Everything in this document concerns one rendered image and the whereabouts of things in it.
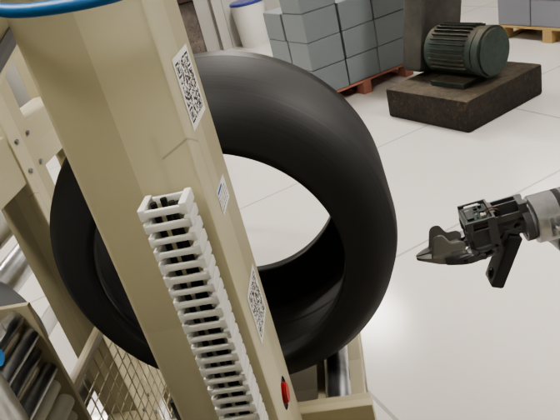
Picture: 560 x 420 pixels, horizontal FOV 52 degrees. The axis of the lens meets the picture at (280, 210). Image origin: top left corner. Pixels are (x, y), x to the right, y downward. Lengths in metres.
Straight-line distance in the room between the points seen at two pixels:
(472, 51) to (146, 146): 3.77
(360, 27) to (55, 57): 4.80
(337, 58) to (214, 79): 4.37
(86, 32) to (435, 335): 2.11
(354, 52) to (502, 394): 3.66
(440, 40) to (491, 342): 2.59
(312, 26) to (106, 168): 4.48
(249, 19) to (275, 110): 7.66
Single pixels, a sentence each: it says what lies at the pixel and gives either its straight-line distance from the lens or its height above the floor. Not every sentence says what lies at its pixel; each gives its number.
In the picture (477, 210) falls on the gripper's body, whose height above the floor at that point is 1.09.
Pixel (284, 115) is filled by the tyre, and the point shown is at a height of 1.40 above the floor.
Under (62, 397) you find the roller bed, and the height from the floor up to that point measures 1.01.
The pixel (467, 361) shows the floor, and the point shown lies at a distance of 2.37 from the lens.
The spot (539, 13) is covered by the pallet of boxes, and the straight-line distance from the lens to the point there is 6.09.
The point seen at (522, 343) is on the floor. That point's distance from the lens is 2.45.
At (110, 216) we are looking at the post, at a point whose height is 1.41.
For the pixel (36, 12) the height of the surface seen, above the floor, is 1.62.
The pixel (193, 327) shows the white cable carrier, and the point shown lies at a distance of 0.64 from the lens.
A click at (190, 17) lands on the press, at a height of 0.75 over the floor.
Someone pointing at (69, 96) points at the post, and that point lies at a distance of 0.59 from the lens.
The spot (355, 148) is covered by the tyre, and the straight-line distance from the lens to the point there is 0.86.
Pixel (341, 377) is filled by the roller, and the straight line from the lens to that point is 1.05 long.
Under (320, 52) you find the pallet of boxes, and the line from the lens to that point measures 5.10.
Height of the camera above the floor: 1.65
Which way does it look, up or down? 27 degrees down
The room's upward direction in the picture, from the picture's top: 15 degrees counter-clockwise
